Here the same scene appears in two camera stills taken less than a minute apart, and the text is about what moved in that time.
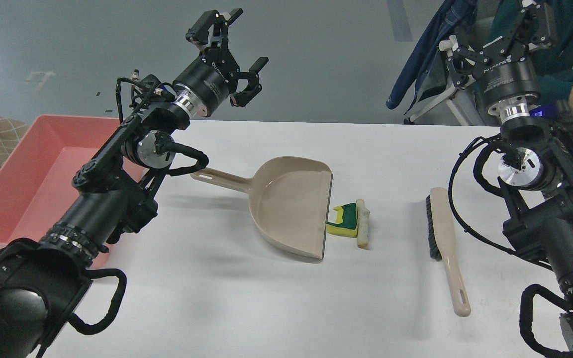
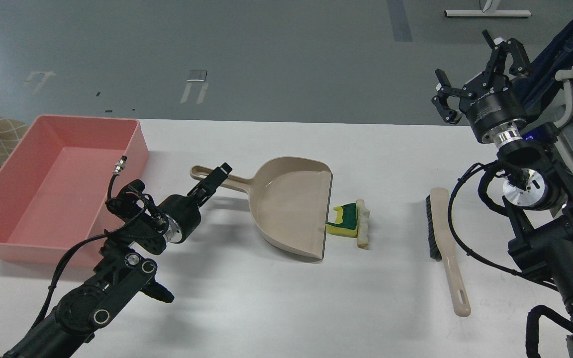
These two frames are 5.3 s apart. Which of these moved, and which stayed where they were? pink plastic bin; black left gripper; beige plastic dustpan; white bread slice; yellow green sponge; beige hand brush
Moved: black left gripper
Stayed: pink plastic bin; beige hand brush; beige plastic dustpan; white bread slice; yellow green sponge
